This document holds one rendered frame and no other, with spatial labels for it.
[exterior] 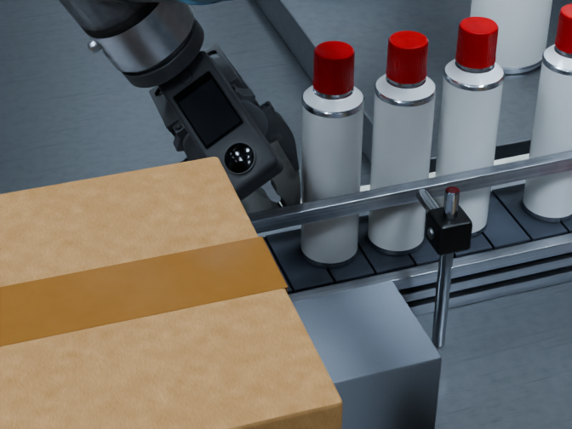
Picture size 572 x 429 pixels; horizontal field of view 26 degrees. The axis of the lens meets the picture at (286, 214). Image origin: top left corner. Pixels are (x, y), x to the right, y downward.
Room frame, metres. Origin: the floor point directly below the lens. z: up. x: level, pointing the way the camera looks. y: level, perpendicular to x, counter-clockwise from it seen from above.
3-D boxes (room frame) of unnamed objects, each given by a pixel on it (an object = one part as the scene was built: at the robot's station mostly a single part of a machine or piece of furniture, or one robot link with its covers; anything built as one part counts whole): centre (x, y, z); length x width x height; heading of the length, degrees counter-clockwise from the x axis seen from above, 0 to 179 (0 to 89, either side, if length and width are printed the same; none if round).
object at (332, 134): (0.89, -0.04, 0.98); 0.05 x 0.05 x 0.20
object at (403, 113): (0.90, -0.10, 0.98); 0.05 x 0.05 x 0.20
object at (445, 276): (0.84, -0.13, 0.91); 0.07 x 0.03 x 0.17; 19
